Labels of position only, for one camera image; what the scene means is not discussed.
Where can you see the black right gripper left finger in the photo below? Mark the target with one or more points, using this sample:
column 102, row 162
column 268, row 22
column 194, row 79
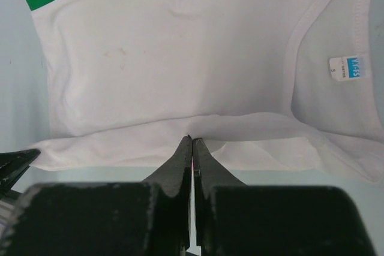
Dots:
column 151, row 217

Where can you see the white t shirt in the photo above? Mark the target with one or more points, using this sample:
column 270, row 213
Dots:
column 268, row 84

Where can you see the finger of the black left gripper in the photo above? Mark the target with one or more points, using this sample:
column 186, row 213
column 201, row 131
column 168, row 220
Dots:
column 13, row 166

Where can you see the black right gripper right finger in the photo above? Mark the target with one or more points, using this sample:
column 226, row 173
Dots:
column 233, row 218

